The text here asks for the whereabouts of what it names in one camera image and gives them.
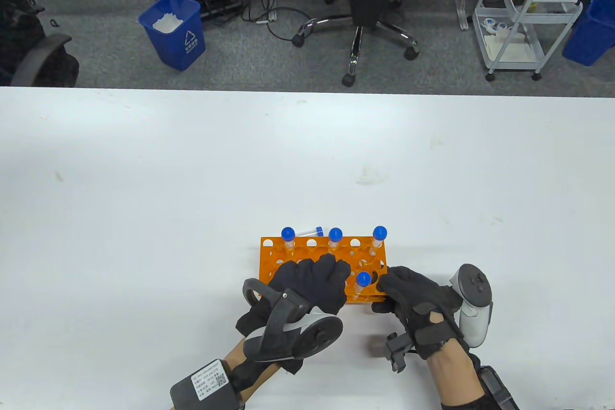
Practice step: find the person's left hand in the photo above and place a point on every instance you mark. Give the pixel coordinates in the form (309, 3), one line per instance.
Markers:
(307, 280)

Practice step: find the person's right hand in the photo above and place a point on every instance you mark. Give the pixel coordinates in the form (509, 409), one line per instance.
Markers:
(413, 294)

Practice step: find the orange test tube rack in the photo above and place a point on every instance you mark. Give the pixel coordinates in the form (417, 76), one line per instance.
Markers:
(350, 299)

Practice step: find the clear test tube blue cap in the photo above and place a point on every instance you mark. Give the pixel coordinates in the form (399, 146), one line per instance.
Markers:
(288, 233)
(363, 279)
(318, 229)
(379, 232)
(335, 234)

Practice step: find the grey hand controller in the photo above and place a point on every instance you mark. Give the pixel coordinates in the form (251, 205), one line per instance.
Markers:
(317, 333)
(473, 285)

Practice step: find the black glove connector box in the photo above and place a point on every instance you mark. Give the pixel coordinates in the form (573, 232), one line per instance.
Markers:
(399, 352)

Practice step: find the white utility cart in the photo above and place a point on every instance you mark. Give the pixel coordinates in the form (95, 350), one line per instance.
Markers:
(511, 65)

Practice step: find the white flat box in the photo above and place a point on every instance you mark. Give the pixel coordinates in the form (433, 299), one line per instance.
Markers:
(514, 49)

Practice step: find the blue recycling bin white symbol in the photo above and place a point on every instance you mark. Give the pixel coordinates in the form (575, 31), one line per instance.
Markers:
(182, 44)

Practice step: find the small white blue object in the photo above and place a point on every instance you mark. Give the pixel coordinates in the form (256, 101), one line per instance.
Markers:
(495, 25)

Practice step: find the white paper scraps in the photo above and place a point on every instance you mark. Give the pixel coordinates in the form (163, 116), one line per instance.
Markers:
(167, 24)

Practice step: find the plain blue waste bin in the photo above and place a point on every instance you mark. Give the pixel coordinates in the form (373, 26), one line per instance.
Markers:
(588, 35)

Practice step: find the black office chair with armrest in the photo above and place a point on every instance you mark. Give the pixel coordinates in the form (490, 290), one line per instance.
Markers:
(43, 52)

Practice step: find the black lattice wrist camera mount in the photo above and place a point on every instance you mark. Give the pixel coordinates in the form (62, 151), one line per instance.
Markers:
(499, 395)

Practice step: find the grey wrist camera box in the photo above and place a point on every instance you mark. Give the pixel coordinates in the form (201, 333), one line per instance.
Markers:
(206, 383)

